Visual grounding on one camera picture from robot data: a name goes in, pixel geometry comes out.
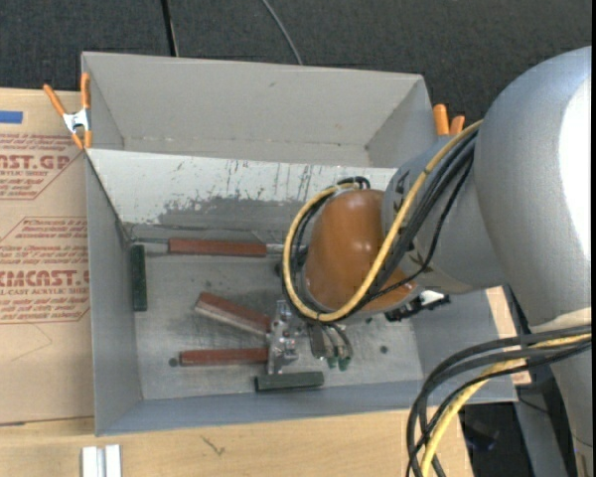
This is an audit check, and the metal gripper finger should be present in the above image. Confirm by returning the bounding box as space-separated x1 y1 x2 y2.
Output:
265 336 301 378
272 299 297 339

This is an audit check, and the dark green flat block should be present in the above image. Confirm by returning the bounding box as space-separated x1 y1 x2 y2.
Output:
254 371 326 394
130 243 149 313

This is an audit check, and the red-brown flat block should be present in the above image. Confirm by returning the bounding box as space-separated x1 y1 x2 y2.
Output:
178 347 271 368
167 238 270 258
194 291 274 338

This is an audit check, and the grey metal bin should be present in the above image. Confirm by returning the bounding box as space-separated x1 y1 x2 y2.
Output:
80 51 521 437

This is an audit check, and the brown cardboard board red print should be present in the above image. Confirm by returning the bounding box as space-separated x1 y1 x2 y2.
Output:
0 85 96 429

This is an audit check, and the black cylinder on white bracket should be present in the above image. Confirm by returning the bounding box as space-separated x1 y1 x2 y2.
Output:
383 289 451 323

